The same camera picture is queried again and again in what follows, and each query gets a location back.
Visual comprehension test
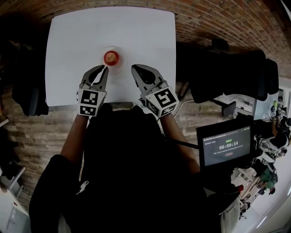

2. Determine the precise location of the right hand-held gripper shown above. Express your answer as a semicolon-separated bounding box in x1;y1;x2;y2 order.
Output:
131;64;179;118

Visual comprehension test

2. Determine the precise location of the black office chair with jacket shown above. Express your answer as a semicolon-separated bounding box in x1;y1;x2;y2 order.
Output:
176;38;280;118

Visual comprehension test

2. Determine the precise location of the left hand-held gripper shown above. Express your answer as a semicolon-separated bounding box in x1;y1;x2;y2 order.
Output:
76;65;109;118

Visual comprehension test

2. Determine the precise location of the black monitor screen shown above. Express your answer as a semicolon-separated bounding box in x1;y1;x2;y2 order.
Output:
196;118;255;169

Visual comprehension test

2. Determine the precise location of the person's left forearm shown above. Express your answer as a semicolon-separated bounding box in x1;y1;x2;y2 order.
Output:
60;115;89;164

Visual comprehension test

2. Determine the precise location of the white plate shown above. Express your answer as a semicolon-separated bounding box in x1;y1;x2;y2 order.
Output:
100;46;126;75

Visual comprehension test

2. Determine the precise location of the red apple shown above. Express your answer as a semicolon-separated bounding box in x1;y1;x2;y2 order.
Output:
103;50;120;66

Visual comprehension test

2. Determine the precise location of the person's right forearm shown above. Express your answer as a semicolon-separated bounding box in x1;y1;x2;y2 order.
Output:
159;115;201;176

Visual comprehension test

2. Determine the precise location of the person's black clothing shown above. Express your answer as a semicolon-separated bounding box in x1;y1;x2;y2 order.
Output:
28;103;241;233

